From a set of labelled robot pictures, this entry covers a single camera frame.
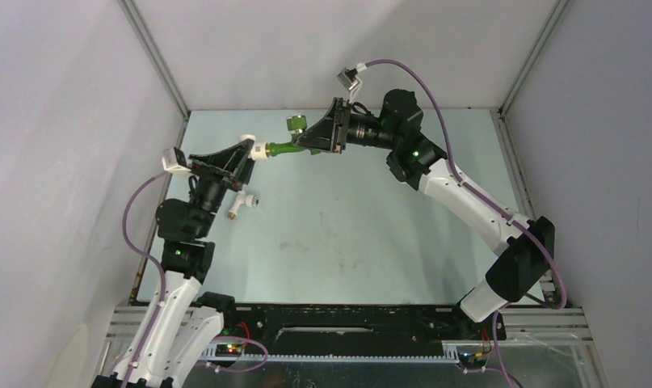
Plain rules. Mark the white plastic faucet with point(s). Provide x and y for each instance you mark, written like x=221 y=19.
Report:
x=242 y=199

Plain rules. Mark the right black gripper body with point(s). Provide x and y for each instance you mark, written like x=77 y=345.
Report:
x=359 y=130

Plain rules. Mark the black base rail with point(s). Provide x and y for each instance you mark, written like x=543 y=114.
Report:
x=352 y=330

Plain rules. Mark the green plastic faucet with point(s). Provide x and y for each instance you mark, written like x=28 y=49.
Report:
x=296 y=125

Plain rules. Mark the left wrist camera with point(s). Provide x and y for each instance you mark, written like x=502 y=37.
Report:
x=174 y=161

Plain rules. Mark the white elbow fitting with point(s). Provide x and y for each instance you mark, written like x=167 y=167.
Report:
x=259 y=150

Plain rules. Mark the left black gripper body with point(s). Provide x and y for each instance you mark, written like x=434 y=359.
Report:
x=212 y=187

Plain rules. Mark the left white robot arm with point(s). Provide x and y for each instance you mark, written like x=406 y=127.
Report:
x=179 y=323

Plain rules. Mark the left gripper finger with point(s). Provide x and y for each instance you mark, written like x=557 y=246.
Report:
x=243 y=174
x=230 y=160

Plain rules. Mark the grey cable duct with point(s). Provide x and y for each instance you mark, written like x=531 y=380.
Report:
x=214 y=354

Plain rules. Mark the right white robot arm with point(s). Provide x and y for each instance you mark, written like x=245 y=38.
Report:
x=523 y=247

